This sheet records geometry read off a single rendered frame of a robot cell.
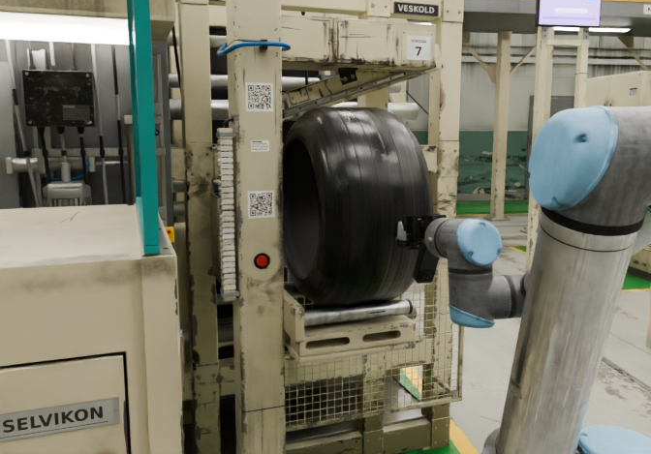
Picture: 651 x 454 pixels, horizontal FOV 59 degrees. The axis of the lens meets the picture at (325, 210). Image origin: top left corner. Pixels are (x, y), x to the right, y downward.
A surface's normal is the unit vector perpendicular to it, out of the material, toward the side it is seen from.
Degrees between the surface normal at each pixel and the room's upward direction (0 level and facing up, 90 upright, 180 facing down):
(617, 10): 90
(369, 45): 90
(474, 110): 90
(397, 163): 61
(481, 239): 78
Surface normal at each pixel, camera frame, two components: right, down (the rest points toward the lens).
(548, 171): -0.99, -0.08
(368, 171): 0.30, -0.29
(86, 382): 0.33, 0.13
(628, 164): 0.07, 0.21
